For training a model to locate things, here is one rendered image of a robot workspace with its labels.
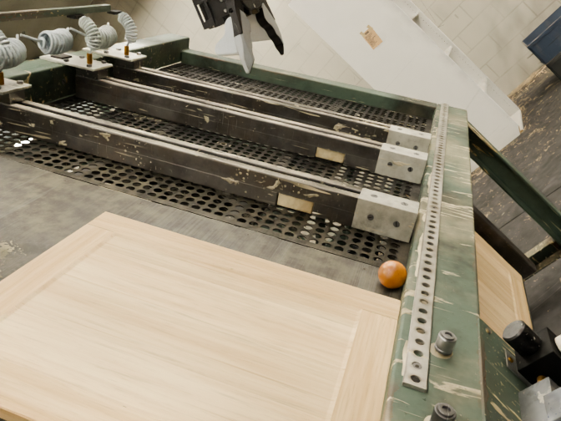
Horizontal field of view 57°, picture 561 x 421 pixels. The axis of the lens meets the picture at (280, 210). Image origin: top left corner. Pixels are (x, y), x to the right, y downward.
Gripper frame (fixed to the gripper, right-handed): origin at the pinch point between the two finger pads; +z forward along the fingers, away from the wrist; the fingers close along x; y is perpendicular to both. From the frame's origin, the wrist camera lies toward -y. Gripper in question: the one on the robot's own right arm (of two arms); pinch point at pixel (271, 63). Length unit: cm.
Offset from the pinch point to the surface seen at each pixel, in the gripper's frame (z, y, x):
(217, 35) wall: -24, 270, -487
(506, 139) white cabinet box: 139, -9, -347
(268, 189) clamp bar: 25.6, 18.7, -15.6
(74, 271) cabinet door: 16.8, 31.4, 28.1
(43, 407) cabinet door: 23, 18, 51
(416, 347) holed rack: 40.6, -15.1, 23.0
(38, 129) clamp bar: -5, 70, -13
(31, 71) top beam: -20, 84, -33
